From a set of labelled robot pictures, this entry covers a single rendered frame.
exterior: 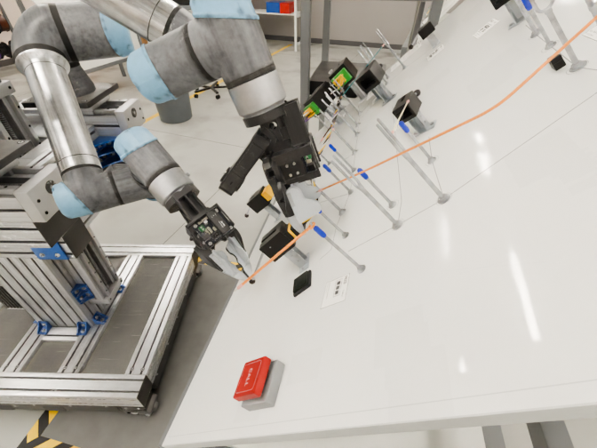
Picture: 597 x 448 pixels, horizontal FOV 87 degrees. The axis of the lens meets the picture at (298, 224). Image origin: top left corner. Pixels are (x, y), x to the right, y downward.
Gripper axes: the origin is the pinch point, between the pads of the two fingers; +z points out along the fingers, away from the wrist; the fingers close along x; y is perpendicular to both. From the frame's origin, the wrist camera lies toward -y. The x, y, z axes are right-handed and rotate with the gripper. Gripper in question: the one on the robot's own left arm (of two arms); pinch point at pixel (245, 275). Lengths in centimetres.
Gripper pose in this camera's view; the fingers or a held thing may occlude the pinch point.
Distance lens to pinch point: 64.8
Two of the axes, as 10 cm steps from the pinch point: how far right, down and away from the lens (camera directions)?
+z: 6.5, 7.6, 0.1
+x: 7.0, -6.1, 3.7
